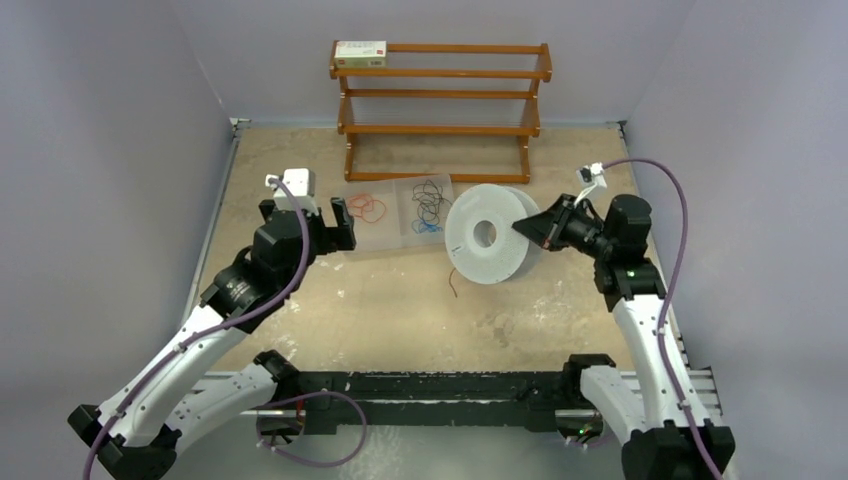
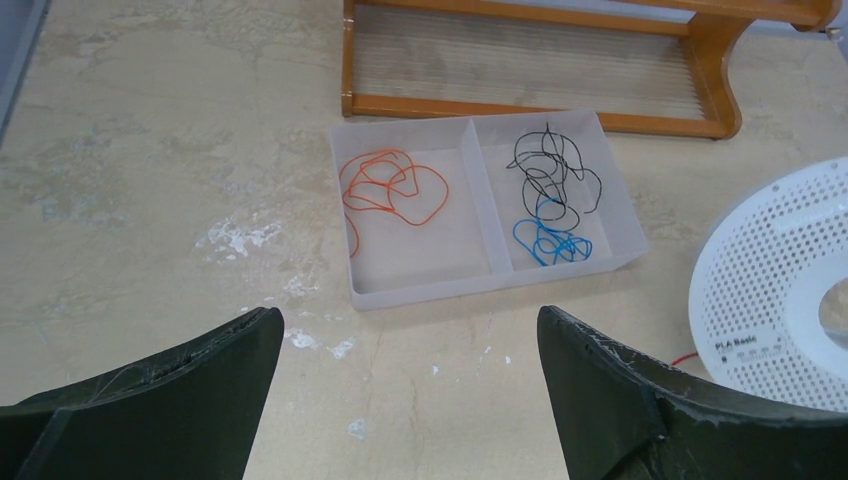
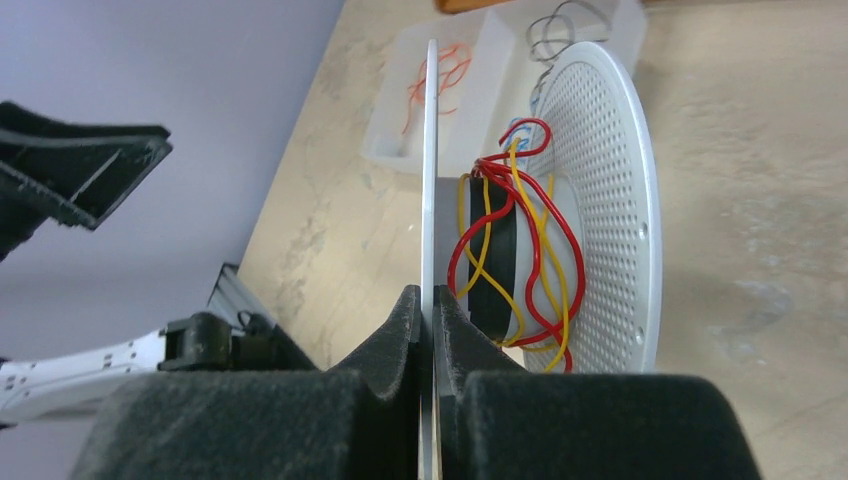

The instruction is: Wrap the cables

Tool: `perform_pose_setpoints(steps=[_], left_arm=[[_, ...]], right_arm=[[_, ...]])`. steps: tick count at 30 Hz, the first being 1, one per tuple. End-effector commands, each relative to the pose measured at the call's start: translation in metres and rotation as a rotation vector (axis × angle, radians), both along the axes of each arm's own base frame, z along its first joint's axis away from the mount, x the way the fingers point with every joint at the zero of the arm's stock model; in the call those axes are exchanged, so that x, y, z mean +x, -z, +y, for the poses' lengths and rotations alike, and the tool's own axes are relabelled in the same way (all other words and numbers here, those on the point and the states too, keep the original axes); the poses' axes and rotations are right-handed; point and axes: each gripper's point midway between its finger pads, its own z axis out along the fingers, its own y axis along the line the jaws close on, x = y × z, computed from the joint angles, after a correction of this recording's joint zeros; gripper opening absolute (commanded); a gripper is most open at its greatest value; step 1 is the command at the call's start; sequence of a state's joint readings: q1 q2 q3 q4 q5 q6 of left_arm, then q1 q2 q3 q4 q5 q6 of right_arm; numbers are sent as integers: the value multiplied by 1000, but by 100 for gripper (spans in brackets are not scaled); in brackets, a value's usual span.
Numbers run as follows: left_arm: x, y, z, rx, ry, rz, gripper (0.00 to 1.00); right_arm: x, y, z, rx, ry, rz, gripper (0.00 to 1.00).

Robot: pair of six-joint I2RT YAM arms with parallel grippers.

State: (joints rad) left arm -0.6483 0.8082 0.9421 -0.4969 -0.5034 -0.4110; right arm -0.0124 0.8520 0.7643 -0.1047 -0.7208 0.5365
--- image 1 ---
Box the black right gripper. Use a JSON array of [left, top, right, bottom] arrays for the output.
[[514, 194, 616, 260]]

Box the white plastic cable spool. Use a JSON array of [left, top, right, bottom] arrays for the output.
[[444, 184, 542, 285]]

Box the black wire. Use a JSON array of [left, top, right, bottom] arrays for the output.
[[411, 180, 446, 225]]

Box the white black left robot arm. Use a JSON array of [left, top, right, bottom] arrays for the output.
[[68, 197, 356, 479]]

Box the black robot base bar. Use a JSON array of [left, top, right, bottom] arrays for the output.
[[254, 350, 615, 435]]

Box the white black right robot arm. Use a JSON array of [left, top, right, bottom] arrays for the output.
[[512, 194, 735, 479]]

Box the clear plastic divided tray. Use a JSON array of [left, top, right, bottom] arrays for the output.
[[340, 174, 455, 254]]

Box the orange wooden shelf rack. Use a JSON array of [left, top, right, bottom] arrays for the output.
[[329, 40, 554, 184]]

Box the white cardboard box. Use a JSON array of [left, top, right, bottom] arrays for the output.
[[333, 40, 388, 69]]

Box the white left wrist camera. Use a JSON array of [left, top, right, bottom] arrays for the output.
[[265, 168, 319, 215]]

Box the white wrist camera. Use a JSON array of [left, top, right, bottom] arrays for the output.
[[574, 162, 608, 206], [265, 168, 319, 215]]

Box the orange wire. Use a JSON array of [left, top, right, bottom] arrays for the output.
[[347, 193, 388, 225]]

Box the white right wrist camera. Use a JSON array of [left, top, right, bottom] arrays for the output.
[[574, 162, 608, 206]]

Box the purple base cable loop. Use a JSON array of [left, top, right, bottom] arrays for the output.
[[254, 390, 369, 470]]

